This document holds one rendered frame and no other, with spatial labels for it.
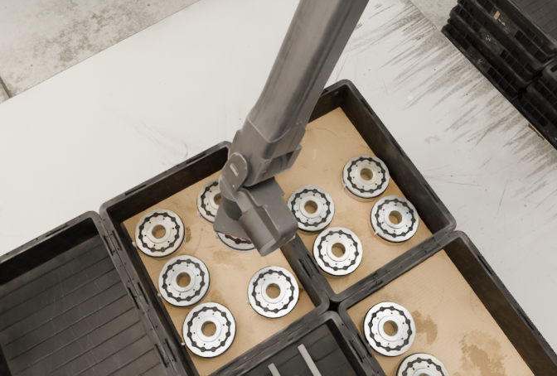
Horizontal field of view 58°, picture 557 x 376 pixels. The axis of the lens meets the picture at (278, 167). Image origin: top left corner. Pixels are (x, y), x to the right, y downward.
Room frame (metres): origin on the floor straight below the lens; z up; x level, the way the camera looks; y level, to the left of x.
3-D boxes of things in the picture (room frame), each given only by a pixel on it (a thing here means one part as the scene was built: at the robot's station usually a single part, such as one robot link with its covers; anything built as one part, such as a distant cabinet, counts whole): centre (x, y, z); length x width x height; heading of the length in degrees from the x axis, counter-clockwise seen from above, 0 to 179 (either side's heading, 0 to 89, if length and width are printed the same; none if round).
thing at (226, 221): (0.24, 0.05, 1.16); 0.10 x 0.07 x 0.07; 169
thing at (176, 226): (0.26, 0.24, 0.86); 0.10 x 0.10 x 0.01
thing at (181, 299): (0.16, 0.18, 0.86); 0.10 x 0.10 x 0.01
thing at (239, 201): (0.23, 0.05, 1.22); 0.07 x 0.06 x 0.07; 37
